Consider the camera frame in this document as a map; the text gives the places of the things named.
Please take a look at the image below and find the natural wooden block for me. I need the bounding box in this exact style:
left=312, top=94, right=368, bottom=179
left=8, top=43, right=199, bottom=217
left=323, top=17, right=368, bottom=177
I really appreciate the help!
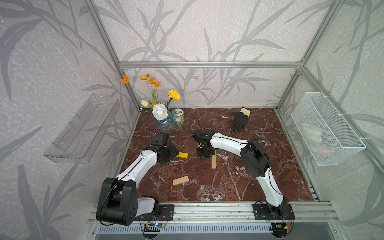
left=211, top=155, right=217, bottom=169
left=173, top=176, right=189, bottom=186

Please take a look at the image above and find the natural wooden block front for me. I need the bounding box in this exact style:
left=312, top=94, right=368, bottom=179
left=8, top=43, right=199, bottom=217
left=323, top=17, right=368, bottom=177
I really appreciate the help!
left=173, top=176, right=189, bottom=186

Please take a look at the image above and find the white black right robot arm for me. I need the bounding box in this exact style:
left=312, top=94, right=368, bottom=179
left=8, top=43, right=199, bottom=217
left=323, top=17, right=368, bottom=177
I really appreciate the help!
left=192, top=130, right=288, bottom=216

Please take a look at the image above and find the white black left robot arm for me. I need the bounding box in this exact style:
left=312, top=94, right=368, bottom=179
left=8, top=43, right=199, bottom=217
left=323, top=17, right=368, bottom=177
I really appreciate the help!
left=96, top=145, right=179, bottom=226

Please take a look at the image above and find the blue glass vase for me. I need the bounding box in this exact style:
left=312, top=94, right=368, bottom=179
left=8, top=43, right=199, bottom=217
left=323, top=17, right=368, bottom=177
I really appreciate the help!
left=156, top=111, right=176, bottom=133

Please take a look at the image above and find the artificial flower bouquet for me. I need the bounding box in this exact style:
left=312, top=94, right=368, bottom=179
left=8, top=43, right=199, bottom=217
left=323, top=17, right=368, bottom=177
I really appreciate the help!
left=120, top=73, right=181, bottom=122

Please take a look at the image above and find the small printed tin can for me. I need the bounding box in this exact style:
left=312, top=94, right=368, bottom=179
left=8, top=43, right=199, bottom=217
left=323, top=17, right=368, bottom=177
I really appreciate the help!
left=172, top=109, right=185, bottom=124

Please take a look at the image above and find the black glove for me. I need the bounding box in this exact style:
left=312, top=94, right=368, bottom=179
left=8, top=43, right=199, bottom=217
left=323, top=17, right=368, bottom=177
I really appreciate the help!
left=230, top=112, right=249, bottom=131

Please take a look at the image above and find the left circuit board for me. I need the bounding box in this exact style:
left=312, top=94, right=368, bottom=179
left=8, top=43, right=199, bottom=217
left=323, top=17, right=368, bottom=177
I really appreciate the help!
left=145, top=223, right=168, bottom=228

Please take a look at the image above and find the circuit board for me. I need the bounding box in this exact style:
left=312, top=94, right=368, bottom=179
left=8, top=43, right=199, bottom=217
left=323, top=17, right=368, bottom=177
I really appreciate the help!
left=145, top=223, right=168, bottom=228
left=271, top=223, right=292, bottom=232

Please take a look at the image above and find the right circuit board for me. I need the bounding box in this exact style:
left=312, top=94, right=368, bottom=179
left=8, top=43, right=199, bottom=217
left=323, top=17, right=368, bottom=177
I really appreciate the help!
left=271, top=223, right=292, bottom=232

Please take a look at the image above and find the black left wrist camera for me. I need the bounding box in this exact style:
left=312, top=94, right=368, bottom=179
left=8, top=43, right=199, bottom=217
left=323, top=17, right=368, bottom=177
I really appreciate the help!
left=153, top=132, right=169, bottom=147

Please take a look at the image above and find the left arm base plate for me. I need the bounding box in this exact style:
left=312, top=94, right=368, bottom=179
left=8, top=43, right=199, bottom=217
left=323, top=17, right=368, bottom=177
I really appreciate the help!
left=134, top=204, right=175, bottom=222

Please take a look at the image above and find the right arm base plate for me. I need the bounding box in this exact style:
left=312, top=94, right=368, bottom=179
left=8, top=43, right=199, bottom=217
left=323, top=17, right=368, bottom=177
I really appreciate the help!
left=252, top=203, right=296, bottom=221

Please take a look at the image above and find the clear plastic wall shelf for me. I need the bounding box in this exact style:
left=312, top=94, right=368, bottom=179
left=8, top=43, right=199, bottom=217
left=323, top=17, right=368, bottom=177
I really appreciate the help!
left=44, top=94, right=121, bottom=164

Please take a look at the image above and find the white wire mesh basket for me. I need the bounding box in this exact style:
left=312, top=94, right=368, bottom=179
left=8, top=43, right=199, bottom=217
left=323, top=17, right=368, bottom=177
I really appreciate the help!
left=291, top=92, right=366, bottom=166

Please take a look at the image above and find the aluminium front rail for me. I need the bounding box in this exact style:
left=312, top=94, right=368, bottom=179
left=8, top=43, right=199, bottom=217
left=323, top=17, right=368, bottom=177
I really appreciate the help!
left=86, top=201, right=341, bottom=224

